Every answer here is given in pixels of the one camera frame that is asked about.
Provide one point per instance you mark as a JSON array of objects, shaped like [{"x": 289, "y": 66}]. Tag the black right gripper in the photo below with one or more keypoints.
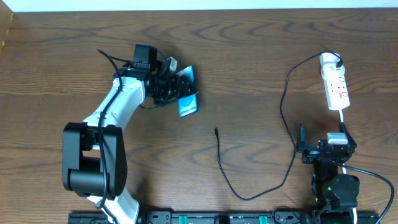
[{"x": 314, "y": 148}]

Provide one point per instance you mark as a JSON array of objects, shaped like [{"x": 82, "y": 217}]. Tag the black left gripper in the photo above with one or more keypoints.
[{"x": 181, "y": 84}]

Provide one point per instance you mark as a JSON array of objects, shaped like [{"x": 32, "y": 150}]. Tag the blue Galaxy smartphone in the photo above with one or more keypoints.
[{"x": 188, "y": 105}]

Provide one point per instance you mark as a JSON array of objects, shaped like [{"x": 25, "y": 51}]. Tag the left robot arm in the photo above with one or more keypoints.
[{"x": 94, "y": 163}]

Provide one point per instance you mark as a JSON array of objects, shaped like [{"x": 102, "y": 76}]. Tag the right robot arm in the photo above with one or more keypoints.
[{"x": 334, "y": 192}]

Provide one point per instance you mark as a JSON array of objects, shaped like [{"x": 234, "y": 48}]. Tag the white USB charger adapter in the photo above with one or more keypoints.
[{"x": 331, "y": 71}]

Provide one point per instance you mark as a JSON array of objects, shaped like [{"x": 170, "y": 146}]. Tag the white power strip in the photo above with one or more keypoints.
[{"x": 335, "y": 89}]

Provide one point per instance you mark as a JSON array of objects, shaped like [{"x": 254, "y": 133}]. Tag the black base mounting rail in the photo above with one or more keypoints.
[{"x": 280, "y": 216}]

